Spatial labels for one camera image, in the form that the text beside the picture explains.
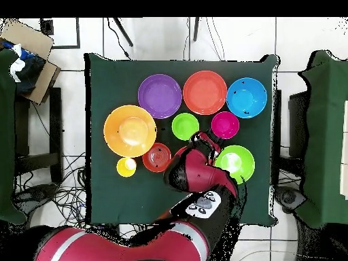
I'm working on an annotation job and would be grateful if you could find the large green bowl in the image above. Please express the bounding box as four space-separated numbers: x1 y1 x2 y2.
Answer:
214 145 256 186

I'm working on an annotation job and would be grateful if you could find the small green bowl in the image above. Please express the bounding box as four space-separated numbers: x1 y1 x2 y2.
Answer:
171 112 201 141

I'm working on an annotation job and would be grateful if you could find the small red bowl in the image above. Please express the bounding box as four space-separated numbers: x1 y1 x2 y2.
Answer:
141 142 173 173

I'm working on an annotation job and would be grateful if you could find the large orange bowl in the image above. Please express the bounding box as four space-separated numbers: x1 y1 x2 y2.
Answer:
103 105 158 158

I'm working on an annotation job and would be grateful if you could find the purple bowl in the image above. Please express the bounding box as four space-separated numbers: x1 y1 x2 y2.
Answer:
137 73 183 120

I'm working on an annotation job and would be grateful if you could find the yellow cup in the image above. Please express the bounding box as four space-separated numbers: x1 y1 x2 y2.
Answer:
116 156 137 178

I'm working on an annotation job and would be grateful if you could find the pink bowl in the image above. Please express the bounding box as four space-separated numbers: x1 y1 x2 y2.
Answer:
211 111 241 140

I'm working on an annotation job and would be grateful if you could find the dark green table cloth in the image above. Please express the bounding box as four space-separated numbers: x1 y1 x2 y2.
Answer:
84 52 280 227

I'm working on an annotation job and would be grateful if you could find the blue bowl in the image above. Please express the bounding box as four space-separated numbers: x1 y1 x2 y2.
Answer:
226 77 268 120

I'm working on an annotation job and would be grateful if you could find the black tripod leg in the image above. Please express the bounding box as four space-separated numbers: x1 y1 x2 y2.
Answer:
192 17 201 42
112 17 134 48

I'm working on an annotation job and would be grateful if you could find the black box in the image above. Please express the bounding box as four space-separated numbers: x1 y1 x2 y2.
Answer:
288 90 311 158

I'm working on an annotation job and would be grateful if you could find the green cloth covered table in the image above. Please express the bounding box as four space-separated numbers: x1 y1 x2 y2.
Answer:
297 50 348 229
0 50 28 225

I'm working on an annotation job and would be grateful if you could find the blue cloth bag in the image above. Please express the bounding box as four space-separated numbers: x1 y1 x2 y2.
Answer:
1 40 46 94

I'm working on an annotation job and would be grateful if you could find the white board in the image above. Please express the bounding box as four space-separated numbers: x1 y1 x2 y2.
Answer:
339 100 348 201

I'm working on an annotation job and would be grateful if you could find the brown cardboard box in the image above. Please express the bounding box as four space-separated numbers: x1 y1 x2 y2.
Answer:
0 20 61 105

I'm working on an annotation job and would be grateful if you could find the tangle of floor cables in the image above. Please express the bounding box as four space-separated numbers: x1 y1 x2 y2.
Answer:
14 152 88 228

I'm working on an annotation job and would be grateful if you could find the black stool frame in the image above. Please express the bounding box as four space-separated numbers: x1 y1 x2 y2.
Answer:
14 87 63 183

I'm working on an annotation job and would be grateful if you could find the black cable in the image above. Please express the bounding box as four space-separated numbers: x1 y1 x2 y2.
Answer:
107 17 132 60

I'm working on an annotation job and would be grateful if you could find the black floor frame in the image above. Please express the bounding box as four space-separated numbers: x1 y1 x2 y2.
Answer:
39 17 82 50

